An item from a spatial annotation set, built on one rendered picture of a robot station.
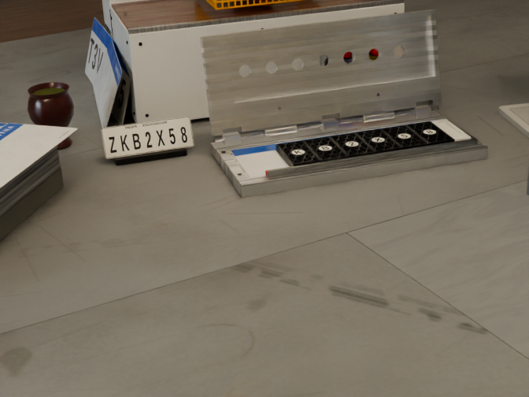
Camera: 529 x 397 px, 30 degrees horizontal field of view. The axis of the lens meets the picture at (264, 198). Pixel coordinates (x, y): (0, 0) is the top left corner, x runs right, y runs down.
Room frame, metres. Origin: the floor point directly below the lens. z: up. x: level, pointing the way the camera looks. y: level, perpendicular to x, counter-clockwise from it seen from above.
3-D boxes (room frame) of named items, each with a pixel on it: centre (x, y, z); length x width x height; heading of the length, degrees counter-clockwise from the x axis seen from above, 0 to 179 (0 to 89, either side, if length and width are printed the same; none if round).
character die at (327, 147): (1.57, -0.11, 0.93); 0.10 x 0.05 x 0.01; 15
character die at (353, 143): (1.58, -0.15, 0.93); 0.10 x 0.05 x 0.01; 15
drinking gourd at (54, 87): (1.72, 0.38, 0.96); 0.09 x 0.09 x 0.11
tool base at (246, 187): (1.61, -0.15, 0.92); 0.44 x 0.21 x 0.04; 106
